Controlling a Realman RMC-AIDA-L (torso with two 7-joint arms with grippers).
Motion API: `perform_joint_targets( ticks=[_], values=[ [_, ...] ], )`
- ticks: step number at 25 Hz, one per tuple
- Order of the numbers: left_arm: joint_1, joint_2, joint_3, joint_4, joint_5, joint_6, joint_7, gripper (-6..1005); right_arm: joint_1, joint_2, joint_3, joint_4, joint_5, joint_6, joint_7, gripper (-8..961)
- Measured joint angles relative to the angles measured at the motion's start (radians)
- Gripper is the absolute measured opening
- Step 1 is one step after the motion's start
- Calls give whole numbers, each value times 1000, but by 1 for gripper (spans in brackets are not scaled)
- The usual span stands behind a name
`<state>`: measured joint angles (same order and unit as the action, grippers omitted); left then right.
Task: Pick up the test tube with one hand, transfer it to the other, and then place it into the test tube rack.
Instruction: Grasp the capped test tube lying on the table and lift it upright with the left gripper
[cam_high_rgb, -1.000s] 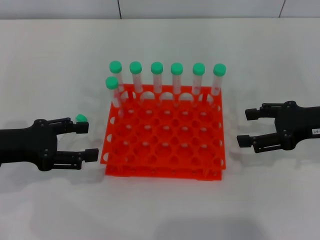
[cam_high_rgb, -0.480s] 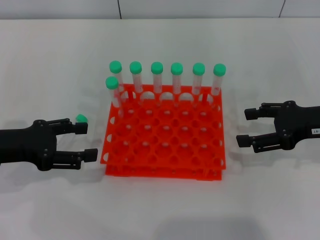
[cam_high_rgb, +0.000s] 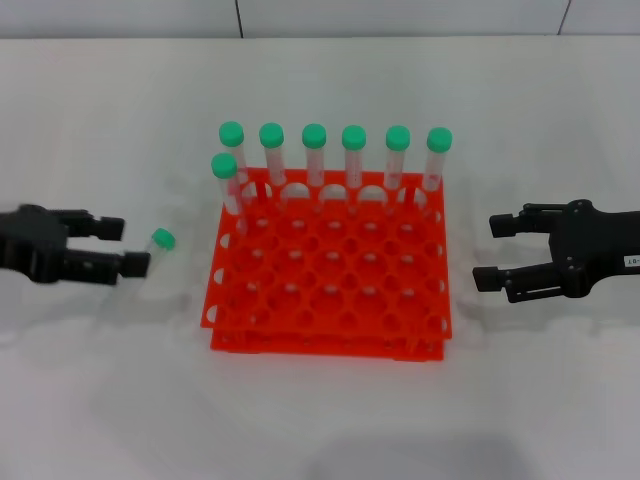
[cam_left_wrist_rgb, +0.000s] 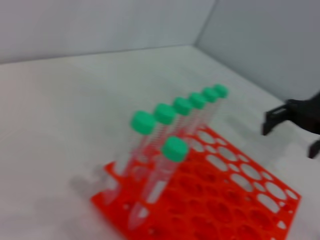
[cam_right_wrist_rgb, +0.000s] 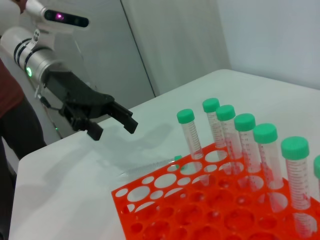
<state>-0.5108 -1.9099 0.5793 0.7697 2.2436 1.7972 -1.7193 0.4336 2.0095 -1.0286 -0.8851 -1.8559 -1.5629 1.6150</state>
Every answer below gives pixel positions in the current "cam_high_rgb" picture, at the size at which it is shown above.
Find orange plastic test tube rack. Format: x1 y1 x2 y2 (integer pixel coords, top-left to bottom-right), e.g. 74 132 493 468
200 167 455 362

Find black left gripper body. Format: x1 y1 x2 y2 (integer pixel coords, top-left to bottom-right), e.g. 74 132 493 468
0 203 70 286

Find green capped clear test tube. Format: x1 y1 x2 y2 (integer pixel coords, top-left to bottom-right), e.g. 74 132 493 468
119 227 177 306
301 123 329 211
210 152 250 239
382 124 412 211
419 127 454 211
341 124 369 211
218 121 251 199
258 122 290 206

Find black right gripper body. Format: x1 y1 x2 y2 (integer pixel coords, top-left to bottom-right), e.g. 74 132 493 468
549 199 640 299

